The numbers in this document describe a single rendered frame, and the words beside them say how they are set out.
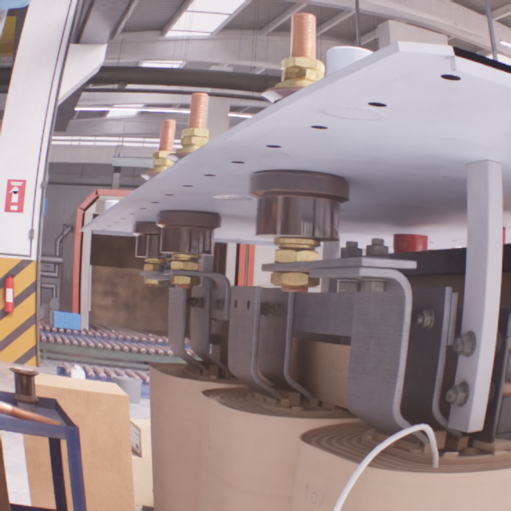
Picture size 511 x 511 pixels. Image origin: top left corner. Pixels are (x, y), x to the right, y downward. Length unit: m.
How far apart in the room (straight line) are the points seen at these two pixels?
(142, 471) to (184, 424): 2.82
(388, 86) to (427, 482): 0.34
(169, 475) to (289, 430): 0.56
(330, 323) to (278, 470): 0.21
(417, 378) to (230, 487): 0.43
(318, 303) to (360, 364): 0.28
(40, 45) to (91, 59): 0.97
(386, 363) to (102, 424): 1.68
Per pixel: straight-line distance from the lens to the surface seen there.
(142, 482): 4.36
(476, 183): 0.78
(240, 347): 1.22
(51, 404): 2.20
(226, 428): 1.16
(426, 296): 0.81
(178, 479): 1.57
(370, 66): 0.46
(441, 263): 1.38
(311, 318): 1.12
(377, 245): 0.77
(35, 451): 2.41
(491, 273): 0.75
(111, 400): 2.39
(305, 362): 1.26
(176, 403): 1.54
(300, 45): 1.00
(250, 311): 1.18
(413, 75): 0.49
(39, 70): 11.83
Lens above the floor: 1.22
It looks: 3 degrees up
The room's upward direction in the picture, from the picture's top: 3 degrees clockwise
